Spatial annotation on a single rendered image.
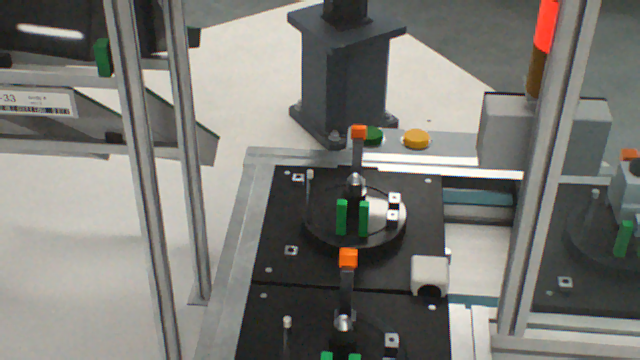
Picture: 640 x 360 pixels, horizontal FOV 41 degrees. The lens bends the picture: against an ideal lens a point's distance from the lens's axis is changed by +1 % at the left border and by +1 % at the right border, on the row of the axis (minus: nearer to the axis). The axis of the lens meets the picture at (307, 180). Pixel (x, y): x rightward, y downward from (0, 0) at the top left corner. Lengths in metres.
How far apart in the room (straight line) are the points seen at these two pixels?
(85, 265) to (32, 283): 0.07
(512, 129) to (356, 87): 0.57
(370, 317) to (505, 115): 0.28
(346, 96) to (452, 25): 2.38
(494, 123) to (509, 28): 2.92
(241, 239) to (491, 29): 2.74
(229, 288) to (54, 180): 0.47
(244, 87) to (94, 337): 0.64
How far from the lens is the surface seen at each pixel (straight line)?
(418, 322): 1.00
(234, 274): 1.07
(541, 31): 0.82
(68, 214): 1.35
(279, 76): 1.64
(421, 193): 1.18
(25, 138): 1.08
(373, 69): 1.40
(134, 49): 0.75
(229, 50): 1.74
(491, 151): 0.88
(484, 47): 3.60
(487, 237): 1.20
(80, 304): 1.20
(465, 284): 1.13
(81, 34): 0.82
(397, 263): 1.06
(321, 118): 1.44
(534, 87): 0.84
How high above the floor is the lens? 1.70
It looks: 38 degrees down
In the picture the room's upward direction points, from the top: straight up
